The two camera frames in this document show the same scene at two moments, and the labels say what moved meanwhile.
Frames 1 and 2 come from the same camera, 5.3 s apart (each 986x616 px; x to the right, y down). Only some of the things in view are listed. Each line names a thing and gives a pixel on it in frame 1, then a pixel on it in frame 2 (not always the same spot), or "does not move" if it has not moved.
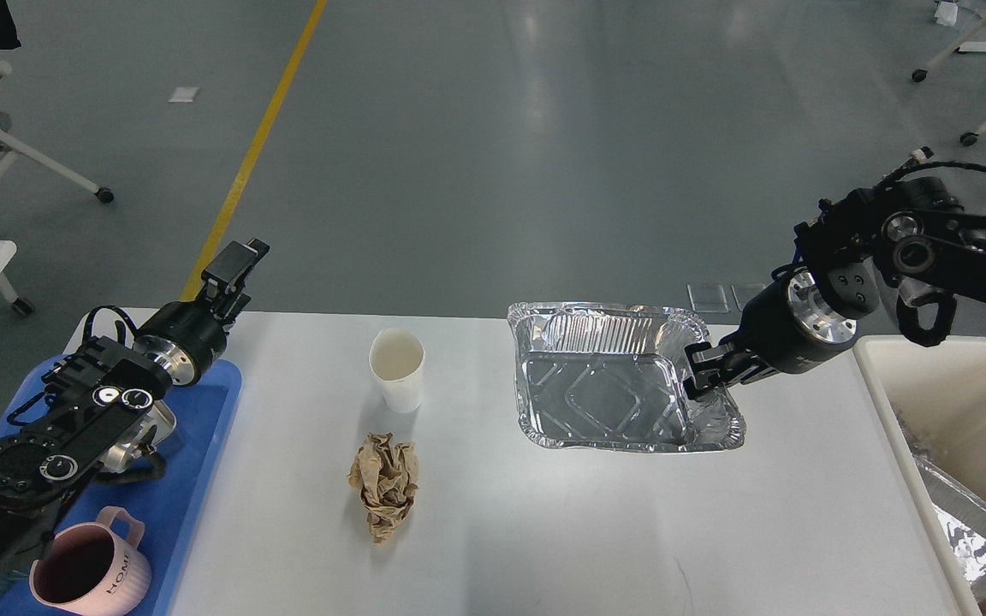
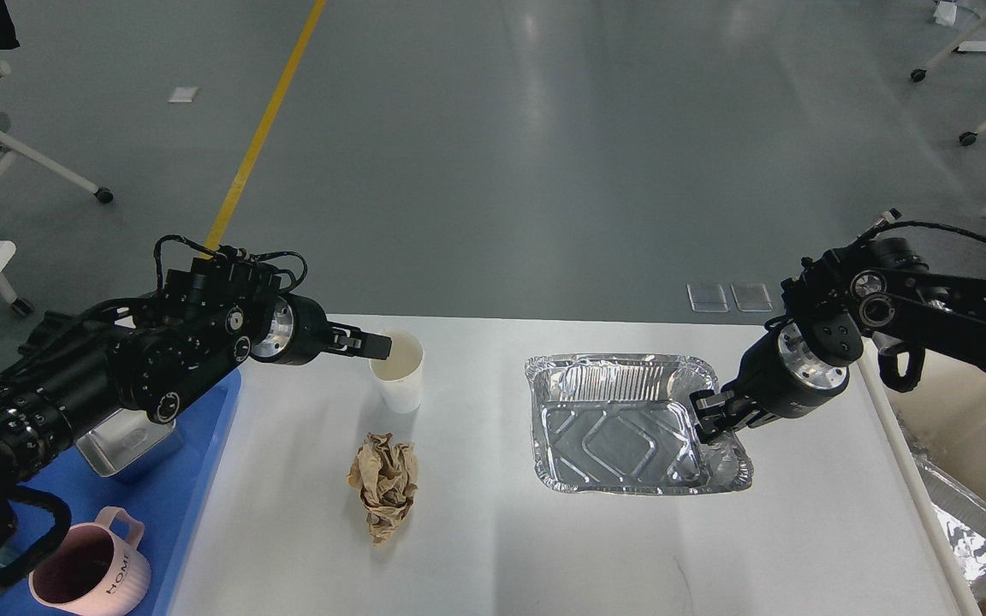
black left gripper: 187,339 → 294,330
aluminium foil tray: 608,376 → 624,423
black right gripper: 787,325 → 781,377
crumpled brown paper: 383,471 does not move
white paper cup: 397,357 does not move
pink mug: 94,569 does not move
